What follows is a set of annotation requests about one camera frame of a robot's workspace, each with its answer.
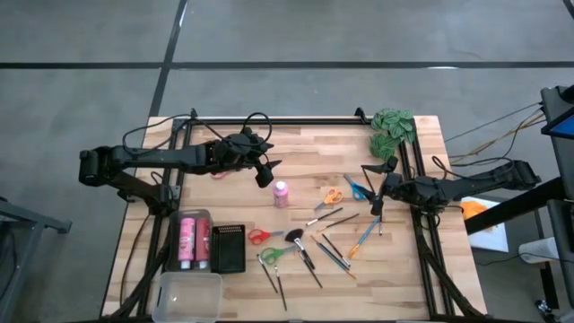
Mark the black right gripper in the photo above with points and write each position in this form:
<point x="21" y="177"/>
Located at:
<point x="394" y="188"/>

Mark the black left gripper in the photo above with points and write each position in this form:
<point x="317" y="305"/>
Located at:
<point x="237" y="150"/>

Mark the short silver ferrule paintbrush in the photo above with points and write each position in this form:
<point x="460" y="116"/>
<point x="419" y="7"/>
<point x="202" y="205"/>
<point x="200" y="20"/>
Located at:
<point x="380" y="226"/>

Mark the gold ferrule black paintbrush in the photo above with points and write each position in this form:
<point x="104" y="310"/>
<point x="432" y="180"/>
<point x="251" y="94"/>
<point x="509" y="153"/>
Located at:
<point x="338" y="222"/>

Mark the black fluffy round brush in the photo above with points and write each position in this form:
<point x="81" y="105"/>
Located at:
<point x="296" y="238"/>

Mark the black paintbrush silver end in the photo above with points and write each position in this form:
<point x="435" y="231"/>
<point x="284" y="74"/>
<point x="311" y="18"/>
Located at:
<point x="336" y="251"/>

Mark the long dark blue paintbrush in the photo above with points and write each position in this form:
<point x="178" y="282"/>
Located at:
<point x="334" y="258"/>

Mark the green scissors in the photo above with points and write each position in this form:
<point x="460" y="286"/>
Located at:
<point x="269" y="255"/>

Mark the red paint bottle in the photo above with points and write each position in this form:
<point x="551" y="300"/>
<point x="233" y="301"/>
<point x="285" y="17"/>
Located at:
<point x="202" y="242"/>

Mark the thin black paintbrush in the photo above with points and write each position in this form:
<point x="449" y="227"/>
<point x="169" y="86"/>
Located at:
<point x="280" y="289"/>
<point x="267" y="274"/>
<point x="311" y="271"/>

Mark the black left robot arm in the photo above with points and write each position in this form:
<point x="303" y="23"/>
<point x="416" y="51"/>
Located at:
<point x="157" y="157"/>

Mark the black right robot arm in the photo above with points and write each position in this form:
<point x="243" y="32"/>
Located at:
<point x="484" y="179"/>

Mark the blue scissors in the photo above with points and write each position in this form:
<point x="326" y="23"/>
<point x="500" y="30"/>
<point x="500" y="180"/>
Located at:
<point x="359" y="192"/>

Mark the orange scissors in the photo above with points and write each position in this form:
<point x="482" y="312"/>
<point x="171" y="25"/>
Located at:
<point x="333" y="196"/>

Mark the pink scissors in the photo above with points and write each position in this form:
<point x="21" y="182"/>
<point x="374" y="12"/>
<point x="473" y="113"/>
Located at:
<point x="220" y="176"/>

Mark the potted green striped plant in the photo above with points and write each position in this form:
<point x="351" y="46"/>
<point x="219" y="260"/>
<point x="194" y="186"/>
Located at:
<point x="392" y="132"/>

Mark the silver ferrule black paintbrush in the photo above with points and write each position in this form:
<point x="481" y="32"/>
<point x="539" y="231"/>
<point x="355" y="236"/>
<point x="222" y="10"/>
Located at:
<point x="325" y="216"/>

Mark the red scissors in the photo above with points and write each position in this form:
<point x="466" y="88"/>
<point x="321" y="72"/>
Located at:
<point x="256" y="236"/>

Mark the black mesh basket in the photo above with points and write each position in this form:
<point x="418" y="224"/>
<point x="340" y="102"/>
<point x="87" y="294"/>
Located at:
<point x="228" y="251"/>

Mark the orange object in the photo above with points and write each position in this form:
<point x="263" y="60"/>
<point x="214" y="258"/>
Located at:
<point x="474" y="210"/>

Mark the white sheet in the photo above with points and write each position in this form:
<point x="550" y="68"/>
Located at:
<point x="493" y="238"/>

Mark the black diagonal beam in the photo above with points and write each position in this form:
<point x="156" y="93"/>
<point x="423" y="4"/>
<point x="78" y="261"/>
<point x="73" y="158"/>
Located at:
<point x="515" y="206"/>

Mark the clear plastic bin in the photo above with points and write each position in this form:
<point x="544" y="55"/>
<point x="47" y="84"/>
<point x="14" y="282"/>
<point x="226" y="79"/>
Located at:
<point x="188" y="298"/>

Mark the white cylinder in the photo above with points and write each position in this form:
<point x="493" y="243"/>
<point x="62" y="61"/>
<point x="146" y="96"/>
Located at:
<point x="540" y="251"/>

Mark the black equipment stand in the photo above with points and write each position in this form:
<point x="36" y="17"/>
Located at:
<point x="560" y="170"/>

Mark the blue screen tablet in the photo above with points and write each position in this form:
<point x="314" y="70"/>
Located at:
<point x="560" y="125"/>

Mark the black caster wheel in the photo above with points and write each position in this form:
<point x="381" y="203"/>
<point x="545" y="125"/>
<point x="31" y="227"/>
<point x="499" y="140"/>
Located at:
<point x="546" y="310"/>

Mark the grey metal cart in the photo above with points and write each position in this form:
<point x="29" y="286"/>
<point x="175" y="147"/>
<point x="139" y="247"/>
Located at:
<point x="27" y="220"/>

